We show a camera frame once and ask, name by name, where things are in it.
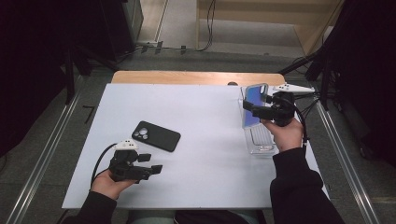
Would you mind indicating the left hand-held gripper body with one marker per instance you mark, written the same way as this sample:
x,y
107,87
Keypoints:
x,y
124,168

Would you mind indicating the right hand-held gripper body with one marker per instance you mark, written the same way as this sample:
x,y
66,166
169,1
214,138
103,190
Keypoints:
x,y
281,109

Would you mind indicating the blue phone case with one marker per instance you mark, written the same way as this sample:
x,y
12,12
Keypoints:
x,y
253,93

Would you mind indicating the black phone case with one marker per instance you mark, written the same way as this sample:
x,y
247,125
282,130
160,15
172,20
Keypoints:
x,y
162,138

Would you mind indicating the clear plastic container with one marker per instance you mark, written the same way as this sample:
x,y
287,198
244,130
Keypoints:
x,y
260,143

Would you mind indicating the person's left hand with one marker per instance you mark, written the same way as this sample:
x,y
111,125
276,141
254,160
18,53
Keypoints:
x,y
107,186

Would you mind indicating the person's right hand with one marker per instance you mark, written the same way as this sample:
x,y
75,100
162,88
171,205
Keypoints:
x,y
288,137

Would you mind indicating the smartphone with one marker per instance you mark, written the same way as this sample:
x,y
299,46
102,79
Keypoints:
x,y
143,131

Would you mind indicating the black stand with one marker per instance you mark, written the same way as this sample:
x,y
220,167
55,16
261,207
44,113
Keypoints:
x,y
299,63
69,81

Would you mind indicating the wooden table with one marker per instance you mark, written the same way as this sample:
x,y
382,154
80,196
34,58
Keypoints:
x,y
186,77

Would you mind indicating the person's black jacket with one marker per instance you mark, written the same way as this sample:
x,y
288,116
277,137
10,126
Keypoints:
x,y
218,218

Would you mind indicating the light wooden shelf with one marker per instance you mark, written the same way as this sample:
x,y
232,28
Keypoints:
x,y
249,12

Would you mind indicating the black curtain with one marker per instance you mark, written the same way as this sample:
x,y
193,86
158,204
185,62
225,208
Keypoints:
x,y
367,62
31,62

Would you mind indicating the black cabinet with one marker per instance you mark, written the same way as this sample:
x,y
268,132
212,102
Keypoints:
x,y
124,25

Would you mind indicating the aluminium floor rail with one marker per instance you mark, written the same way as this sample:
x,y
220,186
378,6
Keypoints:
x,y
43,165
350,174

